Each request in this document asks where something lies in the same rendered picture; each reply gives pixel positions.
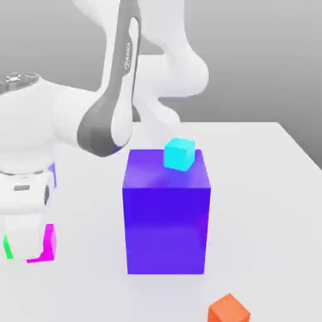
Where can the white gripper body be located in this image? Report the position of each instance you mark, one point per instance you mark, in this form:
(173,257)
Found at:
(25,234)

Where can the small magenta cube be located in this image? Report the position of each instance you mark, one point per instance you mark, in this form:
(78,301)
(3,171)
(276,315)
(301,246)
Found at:
(48,244)

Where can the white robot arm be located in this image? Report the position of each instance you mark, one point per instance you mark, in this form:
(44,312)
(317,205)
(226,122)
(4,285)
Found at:
(30,120)

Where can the small green cube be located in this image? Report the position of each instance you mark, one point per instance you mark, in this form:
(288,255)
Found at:
(7,249)

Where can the small cyan cube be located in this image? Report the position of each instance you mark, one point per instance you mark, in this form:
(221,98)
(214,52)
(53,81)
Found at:
(179,156)

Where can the small orange cube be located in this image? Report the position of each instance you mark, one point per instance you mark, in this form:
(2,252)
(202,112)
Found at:
(227,310)

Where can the large purple box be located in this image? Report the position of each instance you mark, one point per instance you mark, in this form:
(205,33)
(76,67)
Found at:
(166,226)

